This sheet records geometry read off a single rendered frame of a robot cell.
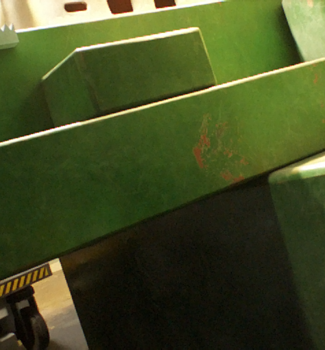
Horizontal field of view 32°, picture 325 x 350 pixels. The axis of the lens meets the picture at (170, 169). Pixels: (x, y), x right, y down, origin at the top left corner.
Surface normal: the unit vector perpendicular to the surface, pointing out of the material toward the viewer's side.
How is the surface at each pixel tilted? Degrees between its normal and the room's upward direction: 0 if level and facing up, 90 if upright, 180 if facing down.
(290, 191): 90
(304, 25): 90
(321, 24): 90
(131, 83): 90
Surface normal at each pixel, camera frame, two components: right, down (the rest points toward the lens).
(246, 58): 0.52, -0.14
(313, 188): -0.79, 0.28
